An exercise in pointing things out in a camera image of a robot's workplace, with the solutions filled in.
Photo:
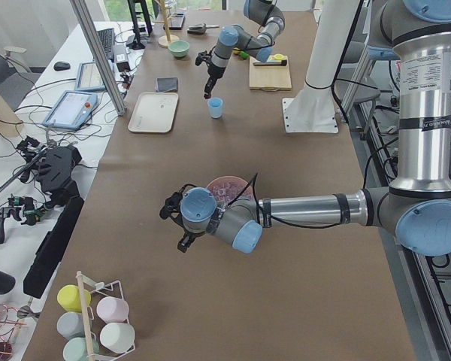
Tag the aluminium frame post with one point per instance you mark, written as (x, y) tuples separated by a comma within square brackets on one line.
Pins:
[(87, 25)]

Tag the white cup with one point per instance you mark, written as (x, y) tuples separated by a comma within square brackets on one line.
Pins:
[(117, 337)]

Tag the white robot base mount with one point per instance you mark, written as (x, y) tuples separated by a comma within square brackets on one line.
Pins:
[(312, 110)]

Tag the grey blue cup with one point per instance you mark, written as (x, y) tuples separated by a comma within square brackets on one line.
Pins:
[(70, 325)]

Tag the steel ice scoop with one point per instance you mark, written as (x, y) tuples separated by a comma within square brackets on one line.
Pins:
[(201, 28)]

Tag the steel muddler black tip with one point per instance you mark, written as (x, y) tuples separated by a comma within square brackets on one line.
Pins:
[(274, 63)]

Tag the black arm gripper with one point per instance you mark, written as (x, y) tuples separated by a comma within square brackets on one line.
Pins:
[(213, 72)]

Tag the light blue plastic cup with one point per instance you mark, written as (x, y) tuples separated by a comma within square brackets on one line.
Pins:
[(215, 107)]

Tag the wooden stand with round base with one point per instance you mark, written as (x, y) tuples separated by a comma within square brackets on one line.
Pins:
[(167, 39)]

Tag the rear teach pendant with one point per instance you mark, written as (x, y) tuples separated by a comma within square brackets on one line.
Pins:
[(88, 78)]

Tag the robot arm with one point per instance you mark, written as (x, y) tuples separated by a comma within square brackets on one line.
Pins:
[(416, 206), (264, 13)]

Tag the pile of ice cubes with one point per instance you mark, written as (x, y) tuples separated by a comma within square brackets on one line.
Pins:
[(229, 190)]

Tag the black keyboard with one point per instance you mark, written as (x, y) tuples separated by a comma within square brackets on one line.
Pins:
[(107, 40)]

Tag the pink cup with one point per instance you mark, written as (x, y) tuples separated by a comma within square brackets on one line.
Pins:
[(112, 309)]

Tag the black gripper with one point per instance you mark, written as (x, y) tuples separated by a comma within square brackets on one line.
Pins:
[(185, 241)]

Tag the grey folded cloth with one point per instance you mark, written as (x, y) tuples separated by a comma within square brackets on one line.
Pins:
[(166, 84)]

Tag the front teach pendant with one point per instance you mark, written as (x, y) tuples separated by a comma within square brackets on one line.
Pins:
[(72, 110)]

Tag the cream rabbit tray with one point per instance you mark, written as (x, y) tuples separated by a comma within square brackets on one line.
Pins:
[(153, 113)]

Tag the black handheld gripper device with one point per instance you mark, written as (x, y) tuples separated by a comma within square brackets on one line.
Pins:
[(54, 166)]

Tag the yellow cup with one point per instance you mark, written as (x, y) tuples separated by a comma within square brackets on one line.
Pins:
[(68, 298)]

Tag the mint green cup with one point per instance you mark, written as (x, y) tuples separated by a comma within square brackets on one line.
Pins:
[(75, 350)]

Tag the wooden cutting board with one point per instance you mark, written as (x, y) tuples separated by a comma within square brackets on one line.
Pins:
[(269, 78)]

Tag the black computer mouse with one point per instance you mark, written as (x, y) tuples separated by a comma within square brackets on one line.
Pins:
[(61, 66)]

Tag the black flat box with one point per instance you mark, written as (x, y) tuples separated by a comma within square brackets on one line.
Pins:
[(176, 21)]

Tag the mint green bowl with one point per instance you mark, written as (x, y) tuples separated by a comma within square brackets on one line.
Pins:
[(179, 49)]

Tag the teach pendant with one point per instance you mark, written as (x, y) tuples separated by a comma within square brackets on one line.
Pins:
[(88, 78), (72, 110)]

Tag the pink bowl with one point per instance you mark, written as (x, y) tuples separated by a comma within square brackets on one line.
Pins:
[(244, 184)]

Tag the white wire cup rack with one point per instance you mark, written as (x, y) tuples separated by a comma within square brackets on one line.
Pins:
[(91, 292)]

